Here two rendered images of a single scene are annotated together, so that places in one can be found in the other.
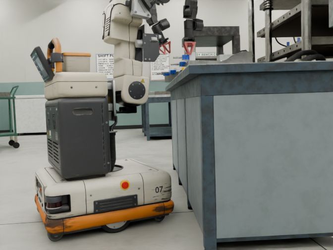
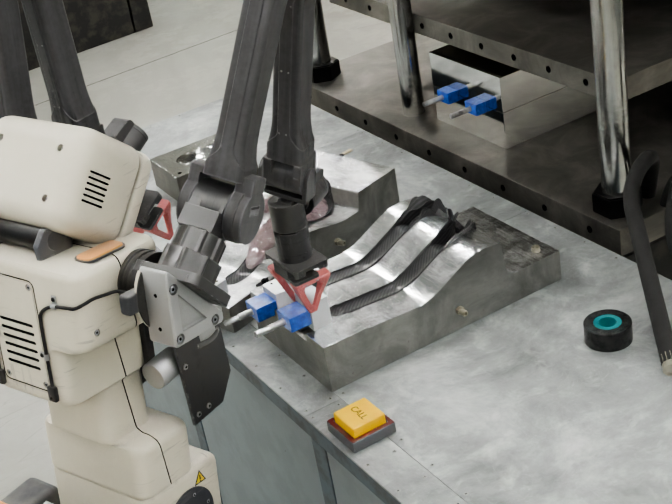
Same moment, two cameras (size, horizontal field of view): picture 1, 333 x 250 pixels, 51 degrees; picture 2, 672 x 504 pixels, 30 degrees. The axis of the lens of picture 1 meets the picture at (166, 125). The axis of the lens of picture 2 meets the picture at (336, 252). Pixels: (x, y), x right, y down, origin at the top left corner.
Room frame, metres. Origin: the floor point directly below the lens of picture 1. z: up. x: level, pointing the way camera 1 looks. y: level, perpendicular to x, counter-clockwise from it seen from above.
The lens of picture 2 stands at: (0.44, 0.52, 2.00)
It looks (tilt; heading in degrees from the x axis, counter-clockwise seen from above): 29 degrees down; 336
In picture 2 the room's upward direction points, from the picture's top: 10 degrees counter-clockwise
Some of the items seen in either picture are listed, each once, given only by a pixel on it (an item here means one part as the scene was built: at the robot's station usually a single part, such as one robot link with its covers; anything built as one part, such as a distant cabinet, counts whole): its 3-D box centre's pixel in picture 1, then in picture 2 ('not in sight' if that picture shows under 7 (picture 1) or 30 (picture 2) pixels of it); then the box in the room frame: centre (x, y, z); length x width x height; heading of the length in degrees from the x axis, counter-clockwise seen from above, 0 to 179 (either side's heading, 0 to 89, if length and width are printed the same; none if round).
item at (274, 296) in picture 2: (181, 64); (256, 309); (2.24, -0.10, 0.89); 0.13 x 0.05 x 0.05; 93
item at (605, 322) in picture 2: not in sight; (608, 330); (1.86, -0.57, 0.82); 0.08 x 0.08 x 0.04
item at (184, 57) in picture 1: (184, 57); (289, 319); (2.12, -0.12, 0.92); 0.13 x 0.05 x 0.05; 94
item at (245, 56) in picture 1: (225, 65); (405, 274); (2.19, -0.38, 0.87); 0.50 x 0.26 x 0.14; 93
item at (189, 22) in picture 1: (189, 25); (289, 210); (2.13, -0.16, 1.11); 0.07 x 0.06 x 0.07; 126
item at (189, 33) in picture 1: (189, 35); (293, 245); (2.12, -0.15, 1.05); 0.10 x 0.07 x 0.07; 4
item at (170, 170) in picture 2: not in sight; (204, 166); (2.99, -0.32, 0.84); 0.20 x 0.15 x 0.07; 93
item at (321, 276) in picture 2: (189, 47); (304, 285); (2.11, -0.15, 0.97); 0.07 x 0.07 x 0.09; 4
